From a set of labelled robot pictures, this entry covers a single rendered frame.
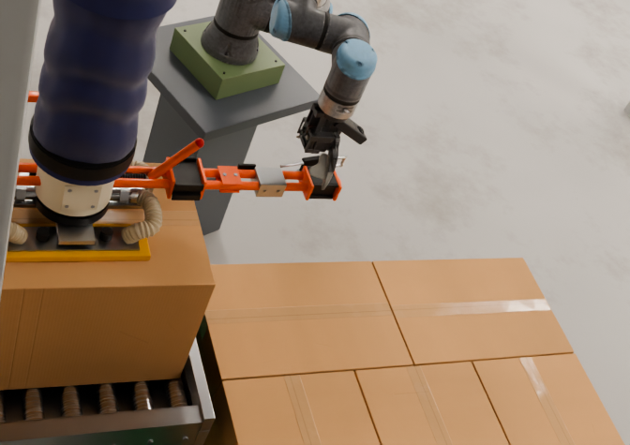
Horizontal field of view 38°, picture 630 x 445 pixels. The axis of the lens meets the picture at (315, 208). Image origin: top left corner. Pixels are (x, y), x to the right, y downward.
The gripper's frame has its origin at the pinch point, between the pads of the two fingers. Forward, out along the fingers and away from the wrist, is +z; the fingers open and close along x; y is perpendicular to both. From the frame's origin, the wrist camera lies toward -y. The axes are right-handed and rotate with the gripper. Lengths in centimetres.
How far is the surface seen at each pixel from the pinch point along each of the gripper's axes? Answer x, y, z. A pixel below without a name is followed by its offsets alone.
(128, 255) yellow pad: 16, 47, 14
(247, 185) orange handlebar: 4.1, 18.5, 2.5
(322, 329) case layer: 9, -19, 57
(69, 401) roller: 27, 56, 56
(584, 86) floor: -187, -262, 111
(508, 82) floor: -185, -209, 111
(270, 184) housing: 4.2, 12.9, 1.6
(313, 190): 4.4, 1.0, 3.3
